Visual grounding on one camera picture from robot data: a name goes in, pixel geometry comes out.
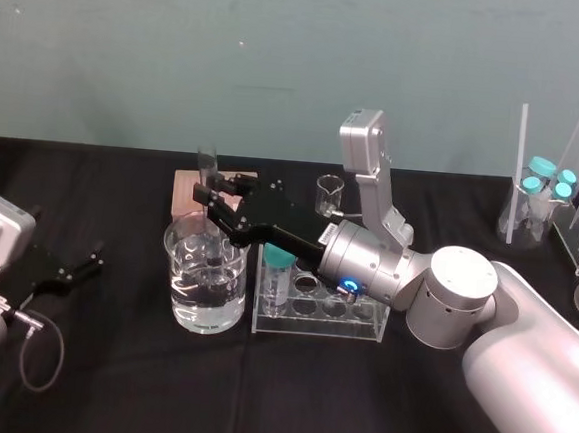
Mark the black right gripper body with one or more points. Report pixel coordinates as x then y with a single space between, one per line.
284 216

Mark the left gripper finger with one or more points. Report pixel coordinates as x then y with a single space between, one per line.
87 270
90 252

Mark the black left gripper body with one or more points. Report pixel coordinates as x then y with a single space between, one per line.
42 269

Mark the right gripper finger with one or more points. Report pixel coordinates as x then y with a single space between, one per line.
219 211
242 185

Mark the clear glass test tube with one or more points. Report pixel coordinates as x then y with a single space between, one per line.
207 165

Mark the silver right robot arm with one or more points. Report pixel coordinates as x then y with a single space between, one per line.
510 344

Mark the small empty glass beaker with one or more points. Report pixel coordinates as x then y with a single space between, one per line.
327 194

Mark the teal capped plastic tube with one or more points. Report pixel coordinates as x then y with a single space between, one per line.
563 191
275 280
532 188
541 166
567 177

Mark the large glass beaker with water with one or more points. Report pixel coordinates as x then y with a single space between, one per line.
208 295

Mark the clear acrylic test tube rack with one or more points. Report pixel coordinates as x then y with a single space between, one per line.
321 319

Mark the pink brown flat block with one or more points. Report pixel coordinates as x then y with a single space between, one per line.
183 193

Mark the black table cloth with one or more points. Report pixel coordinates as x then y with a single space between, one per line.
275 401

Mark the thin white glass rod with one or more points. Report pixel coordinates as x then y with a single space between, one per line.
519 169

